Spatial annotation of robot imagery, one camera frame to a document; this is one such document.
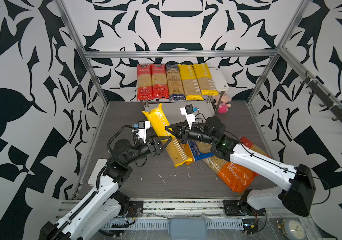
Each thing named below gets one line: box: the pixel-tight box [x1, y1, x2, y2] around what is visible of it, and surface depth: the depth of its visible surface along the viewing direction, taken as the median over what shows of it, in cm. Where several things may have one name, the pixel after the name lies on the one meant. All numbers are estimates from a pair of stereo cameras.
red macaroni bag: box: [239, 136, 272, 159], surface depth 94 cm
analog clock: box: [284, 217, 307, 240], surface depth 67 cm
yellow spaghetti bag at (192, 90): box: [178, 64, 204, 101], surface depth 80 cm
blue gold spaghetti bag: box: [165, 63, 186, 101], surface depth 80 cm
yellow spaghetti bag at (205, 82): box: [192, 63, 219, 96], surface depth 82 cm
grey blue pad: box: [168, 217, 209, 240], surface depth 68 cm
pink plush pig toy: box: [212, 94, 232, 114], surface depth 115 cm
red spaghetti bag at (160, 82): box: [151, 64, 170, 100], surface depth 81 cm
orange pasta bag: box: [201, 155, 260, 194], surface depth 83 cm
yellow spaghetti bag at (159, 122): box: [142, 102, 192, 168], surface depth 63 cm
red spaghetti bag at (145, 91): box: [136, 64, 155, 101], surface depth 79 cm
